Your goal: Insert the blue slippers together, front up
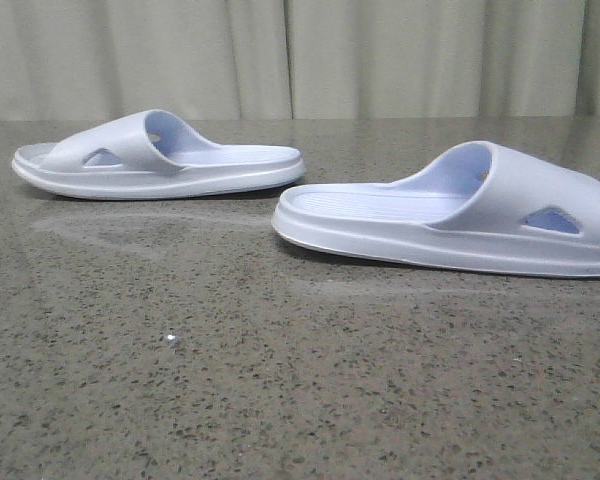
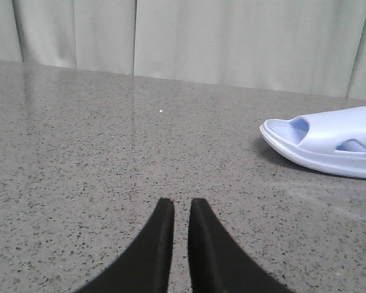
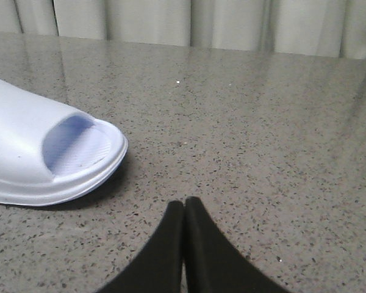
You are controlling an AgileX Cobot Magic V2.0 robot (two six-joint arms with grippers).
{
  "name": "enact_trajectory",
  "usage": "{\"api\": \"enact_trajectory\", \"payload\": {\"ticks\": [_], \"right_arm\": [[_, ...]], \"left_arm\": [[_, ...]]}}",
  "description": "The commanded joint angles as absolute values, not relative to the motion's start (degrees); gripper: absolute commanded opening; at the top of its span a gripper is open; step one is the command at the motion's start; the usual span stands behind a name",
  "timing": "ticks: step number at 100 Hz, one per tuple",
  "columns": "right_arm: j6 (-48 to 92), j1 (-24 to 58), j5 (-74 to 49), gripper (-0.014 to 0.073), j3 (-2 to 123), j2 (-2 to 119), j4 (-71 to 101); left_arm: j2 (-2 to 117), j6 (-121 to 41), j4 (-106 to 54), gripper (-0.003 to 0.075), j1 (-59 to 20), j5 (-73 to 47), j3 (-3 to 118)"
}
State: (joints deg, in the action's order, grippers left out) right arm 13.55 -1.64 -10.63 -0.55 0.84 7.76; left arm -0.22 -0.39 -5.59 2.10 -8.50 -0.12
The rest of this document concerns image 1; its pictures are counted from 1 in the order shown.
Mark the light blue slipper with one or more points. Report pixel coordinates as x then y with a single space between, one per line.
152 155
479 206

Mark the beige curtain backdrop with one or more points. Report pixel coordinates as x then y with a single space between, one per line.
92 60

